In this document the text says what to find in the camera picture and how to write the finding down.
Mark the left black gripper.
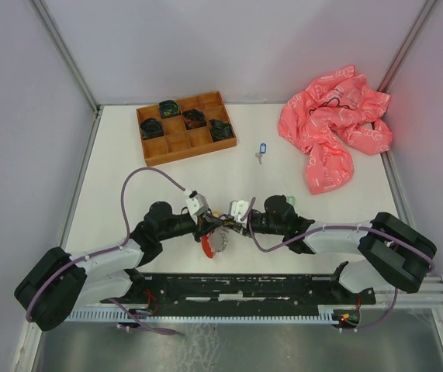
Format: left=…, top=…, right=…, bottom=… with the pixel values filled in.
left=158, top=211, right=225, bottom=243

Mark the red carabiner keyring with keys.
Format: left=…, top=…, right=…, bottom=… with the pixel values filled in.
left=201, top=209, right=232, bottom=259

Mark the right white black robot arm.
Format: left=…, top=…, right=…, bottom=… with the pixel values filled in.
left=229, top=195, right=437, bottom=303

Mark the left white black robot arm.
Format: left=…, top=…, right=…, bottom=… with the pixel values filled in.
left=14, top=201, right=223, bottom=331

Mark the key with blue tag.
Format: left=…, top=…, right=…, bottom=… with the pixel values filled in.
left=255, top=143, right=267, bottom=165

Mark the wooden compartment tray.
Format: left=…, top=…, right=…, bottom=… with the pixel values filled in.
left=136, top=91, right=237, bottom=167

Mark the dark rolled item right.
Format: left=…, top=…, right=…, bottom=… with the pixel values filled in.
left=209, top=119, right=234, bottom=142

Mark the dark rolled item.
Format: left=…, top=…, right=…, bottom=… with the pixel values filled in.
left=140, top=118, right=164, bottom=140
left=182, top=108, right=207, bottom=130
left=158, top=100, right=181, bottom=119
left=209, top=119, right=234, bottom=142

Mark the dark rolled item middle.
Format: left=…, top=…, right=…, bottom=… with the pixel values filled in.
left=182, top=108, right=207, bottom=130

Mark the dark rolled item left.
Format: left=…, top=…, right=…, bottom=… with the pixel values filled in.
left=140, top=118, right=164, bottom=140

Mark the dark rolled item top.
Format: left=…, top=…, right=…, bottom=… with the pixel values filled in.
left=158, top=100, right=181, bottom=119

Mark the pink patterned cloth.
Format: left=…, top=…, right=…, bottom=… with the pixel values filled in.
left=278, top=65, right=393, bottom=195

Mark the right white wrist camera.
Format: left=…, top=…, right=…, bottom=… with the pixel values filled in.
left=229, top=200, right=251, bottom=223

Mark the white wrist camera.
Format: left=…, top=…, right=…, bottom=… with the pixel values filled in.
left=229, top=200, right=251, bottom=223
left=184, top=189, right=209, bottom=217

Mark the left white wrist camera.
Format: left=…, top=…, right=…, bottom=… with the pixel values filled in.
left=184, top=189, right=209, bottom=217

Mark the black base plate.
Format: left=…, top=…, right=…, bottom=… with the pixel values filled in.
left=116, top=273, right=376, bottom=306

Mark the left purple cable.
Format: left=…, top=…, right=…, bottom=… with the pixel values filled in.
left=25, top=167, right=191, bottom=334

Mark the purple cable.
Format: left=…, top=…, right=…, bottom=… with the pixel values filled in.
left=25, top=167, right=191, bottom=334
left=244, top=196, right=436, bottom=332

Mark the white slotted cable duct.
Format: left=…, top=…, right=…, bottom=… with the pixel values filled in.
left=45, top=305, right=342, bottom=322

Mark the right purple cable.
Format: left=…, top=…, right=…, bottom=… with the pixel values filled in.
left=244, top=196, right=436, bottom=332

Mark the aluminium frame rail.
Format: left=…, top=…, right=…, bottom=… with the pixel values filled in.
left=369, top=277, right=443, bottom=309

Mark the right aluminium frame post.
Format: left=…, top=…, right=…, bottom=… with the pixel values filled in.
left=378, top=0, right=440, bottom=93

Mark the aluminium frame post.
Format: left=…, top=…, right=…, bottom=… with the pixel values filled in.
left=28, top=0, right=99, bottom=112
left=378, top=0, right=440, bottom=93

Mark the left aluminium frame post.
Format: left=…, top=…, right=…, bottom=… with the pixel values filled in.
left=28, top=0, right=99, bottom=112

